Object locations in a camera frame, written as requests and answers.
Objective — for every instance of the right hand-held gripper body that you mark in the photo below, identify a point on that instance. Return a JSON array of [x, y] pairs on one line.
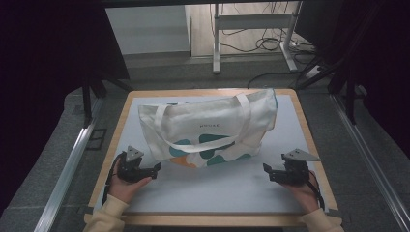
[[295, 169]]

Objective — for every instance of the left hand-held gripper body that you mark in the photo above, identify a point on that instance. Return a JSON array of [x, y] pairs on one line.
[[132, 167]]

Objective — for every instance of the white canvas tote bag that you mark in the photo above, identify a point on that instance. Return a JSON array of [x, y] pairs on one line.
[[206, 124]]

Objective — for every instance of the person's left hand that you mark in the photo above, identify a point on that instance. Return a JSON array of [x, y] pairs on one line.
[[127, 190]]

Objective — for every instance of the person's right hand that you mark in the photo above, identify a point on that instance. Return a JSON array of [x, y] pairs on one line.
[[301, 195]]

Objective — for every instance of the wooden framed work board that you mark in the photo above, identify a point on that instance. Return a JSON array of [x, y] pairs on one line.
[[219, 190]]

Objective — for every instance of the black metal stand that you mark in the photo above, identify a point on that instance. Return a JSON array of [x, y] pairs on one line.
[[341, 80], [93, 93]]

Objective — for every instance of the white power strip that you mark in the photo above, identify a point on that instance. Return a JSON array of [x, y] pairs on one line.
[[301, 45]]

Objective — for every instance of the dark curtain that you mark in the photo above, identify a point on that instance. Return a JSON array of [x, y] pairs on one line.
[[48, 64], [377, 58]]

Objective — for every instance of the silver metal floor rail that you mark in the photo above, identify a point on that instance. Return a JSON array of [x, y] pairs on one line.
[[69, 167], [370, 161]]

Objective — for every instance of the white metal desk frame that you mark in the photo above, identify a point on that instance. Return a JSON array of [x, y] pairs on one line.
[[254, 22]]

